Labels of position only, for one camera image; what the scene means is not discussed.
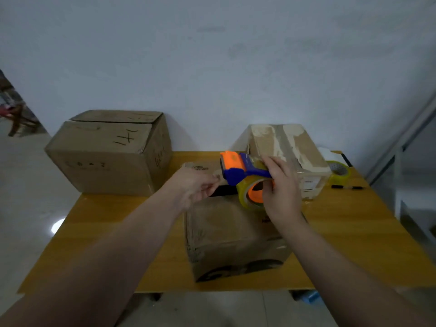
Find person's left hand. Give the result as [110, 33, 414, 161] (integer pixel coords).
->
[168, 167, 221, 212]

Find person's right hand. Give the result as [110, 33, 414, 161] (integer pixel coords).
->
[260, 155, 304, 226]

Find blue and orange tape dispenser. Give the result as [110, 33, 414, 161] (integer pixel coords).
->
[220, 151, 273, 186]

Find person's right forearm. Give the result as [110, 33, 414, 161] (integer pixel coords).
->
[272, 212, 436, 327]

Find person's left forearm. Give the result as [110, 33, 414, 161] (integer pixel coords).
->
[0, 182, 186, 327]

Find clear tape roll orange core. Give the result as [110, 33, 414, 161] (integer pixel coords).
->
[236, 161, 274, 210]

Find cardboard box with torn tape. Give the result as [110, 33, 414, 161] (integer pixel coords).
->
[247, 124, 332, 201]

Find small brown cardboard box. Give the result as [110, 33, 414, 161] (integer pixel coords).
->
[181, 161, 292, 282]

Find yellowish packing tape roll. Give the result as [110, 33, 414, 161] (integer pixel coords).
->
[325, 161, 352, 186]

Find large brown cardboard box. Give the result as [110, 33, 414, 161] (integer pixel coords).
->
[45, 110, 173, 196]

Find blue object under table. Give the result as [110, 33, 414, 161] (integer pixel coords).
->
[299, 290, 321, 304]

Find red wooden chair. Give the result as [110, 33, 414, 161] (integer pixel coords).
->
[0, 103, 39, 137]

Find white metal shelf frame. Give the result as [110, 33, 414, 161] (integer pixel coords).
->
[366, 93, 436, 245]

